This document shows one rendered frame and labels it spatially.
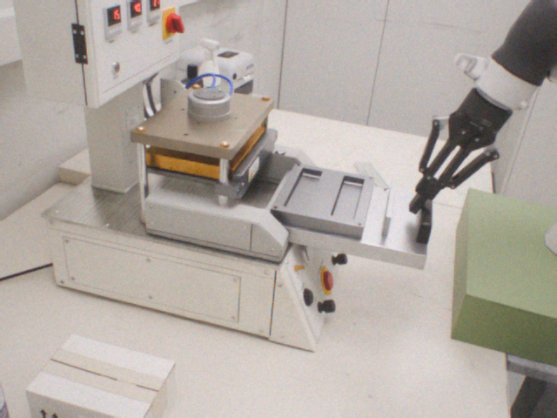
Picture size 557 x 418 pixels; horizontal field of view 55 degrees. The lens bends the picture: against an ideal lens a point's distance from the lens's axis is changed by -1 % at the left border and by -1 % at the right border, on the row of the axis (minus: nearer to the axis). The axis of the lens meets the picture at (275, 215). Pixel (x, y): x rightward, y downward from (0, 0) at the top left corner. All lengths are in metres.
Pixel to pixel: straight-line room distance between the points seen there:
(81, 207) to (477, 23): 2.64
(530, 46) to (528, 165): 2.26
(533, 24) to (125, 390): 0.78
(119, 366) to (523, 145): 2.55
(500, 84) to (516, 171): 2.25
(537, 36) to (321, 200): 0.43
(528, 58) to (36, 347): 0.93
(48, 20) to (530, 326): 0.97
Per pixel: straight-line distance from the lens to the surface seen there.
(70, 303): 1.13
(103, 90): 0.92
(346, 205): 1.01
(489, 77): 0.89
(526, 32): 0.88
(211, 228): 0.92
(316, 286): 1.06
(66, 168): 1.54
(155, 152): 0.97
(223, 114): 0.98
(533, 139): 3.06
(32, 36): 0.94
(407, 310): 1.16
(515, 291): 1.11
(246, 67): 1.99
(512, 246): 1.24
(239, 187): 0.91
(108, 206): 1.07
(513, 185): 3.15
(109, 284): 1.09
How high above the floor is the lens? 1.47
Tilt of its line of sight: 31 degrees down
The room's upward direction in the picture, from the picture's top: 5 degrees clockwise
